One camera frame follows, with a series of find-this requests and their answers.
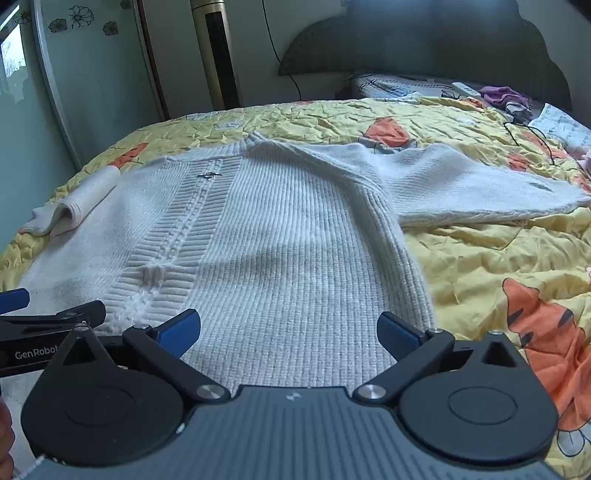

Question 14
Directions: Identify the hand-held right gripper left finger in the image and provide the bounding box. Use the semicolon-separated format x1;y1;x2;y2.
59;309;230;409

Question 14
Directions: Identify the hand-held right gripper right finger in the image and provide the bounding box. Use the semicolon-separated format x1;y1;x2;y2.
353;312;527;408

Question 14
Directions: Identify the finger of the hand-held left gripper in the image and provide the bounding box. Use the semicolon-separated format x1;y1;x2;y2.
0;300;107;333
0;288;30;315

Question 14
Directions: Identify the white knit sweater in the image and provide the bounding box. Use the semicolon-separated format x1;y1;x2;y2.
18;131;591;389

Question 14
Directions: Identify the person's left hand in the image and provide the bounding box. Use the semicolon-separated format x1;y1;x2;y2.
0;406;16;472

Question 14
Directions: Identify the yellow printed quilt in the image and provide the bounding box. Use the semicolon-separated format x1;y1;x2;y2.
0;99;591;480

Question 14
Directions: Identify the glass wardrobe sliding door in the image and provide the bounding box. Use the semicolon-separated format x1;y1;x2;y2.
0;0;168;245

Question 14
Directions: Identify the plaid bedsheet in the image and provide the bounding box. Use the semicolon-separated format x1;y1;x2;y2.
348;71;485;101

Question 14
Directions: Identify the purple cloth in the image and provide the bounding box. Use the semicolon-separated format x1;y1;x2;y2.
478;85;533;110

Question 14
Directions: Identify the white patterned pillow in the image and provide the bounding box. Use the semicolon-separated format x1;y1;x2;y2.
526;102;591;158

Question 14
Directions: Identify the brown wooden wardrobe edge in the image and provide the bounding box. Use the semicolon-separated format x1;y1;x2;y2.
137;0;172;120

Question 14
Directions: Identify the gold tower air conditioner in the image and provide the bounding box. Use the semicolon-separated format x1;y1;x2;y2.
190;0;243;112

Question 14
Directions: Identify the grey padded headboard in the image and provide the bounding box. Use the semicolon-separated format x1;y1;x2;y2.
277;0;573;112

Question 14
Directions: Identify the thin black cable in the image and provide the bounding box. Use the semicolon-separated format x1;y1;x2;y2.
503;117;557;167

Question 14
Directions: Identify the black power cable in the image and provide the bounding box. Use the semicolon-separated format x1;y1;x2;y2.
261;0;304;104

